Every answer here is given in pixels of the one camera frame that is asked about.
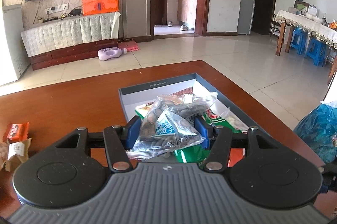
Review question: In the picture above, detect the clear sunflower seed bag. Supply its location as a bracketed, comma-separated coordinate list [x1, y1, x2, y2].
[127, 92, 218, 160]

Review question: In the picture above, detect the orange red snack packet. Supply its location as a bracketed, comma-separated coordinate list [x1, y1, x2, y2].
[227, 148, 245, 167]

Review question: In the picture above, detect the brown white pastry packet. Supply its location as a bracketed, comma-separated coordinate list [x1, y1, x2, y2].
[5, 138, 31, 172]

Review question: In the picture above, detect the dining table with lace cloth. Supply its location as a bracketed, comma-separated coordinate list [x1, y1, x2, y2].
[273, 9, 337, 85]

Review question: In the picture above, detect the white shoe in doorway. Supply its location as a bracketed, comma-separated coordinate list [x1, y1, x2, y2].
[180, 24, 189, 31]

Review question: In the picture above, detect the blue plastic stool left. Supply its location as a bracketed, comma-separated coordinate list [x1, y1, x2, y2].
[290, 27, 307, 55]

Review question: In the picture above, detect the blue plastic stool right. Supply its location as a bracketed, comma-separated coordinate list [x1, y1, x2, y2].
[304, 37, 327, 66]

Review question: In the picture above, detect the blue plastic stool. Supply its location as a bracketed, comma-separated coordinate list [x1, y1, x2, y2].
[304, 37, 327, 66]
[290, 27, 307, 55]

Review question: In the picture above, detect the black router on cabinet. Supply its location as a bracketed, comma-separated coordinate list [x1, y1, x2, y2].
[69, 8, 82, 16]

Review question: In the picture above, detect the blue plastic bag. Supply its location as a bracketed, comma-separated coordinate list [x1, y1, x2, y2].
[293, 104, 336, 163]

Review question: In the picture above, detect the dark blue shallow box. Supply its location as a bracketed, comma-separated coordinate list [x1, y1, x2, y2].
[118, 73, 269, 161]

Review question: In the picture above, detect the green chips bag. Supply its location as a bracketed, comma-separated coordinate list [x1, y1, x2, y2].
[128, 88, 248, 164]

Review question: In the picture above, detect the pink floor scale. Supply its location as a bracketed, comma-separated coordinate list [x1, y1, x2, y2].
[118, 39, 139, 52]

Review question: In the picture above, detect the purple detergent bottle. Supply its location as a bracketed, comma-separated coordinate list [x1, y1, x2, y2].
[98, 47, 127, 61]

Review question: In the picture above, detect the small orange snack packet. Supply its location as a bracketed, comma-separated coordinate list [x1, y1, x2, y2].
[5, 122, 29, 143]

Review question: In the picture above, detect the clear peanut snack packet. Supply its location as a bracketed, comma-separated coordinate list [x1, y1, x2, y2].
[0, 141, 8, 170]

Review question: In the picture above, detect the wall power socket strip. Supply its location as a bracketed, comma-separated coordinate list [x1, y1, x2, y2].
[45, 3, 69, 15]

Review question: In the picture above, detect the grey refrigerator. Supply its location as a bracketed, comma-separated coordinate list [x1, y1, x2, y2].
[237, 0, 255, 35]

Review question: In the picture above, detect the wooden bathroom cabinet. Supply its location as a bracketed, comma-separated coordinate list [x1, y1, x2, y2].
[177, 0, 197, 29]

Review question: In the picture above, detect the tv cabinet with lace cloth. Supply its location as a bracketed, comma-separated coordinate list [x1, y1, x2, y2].
[21, 12, 120, 70]

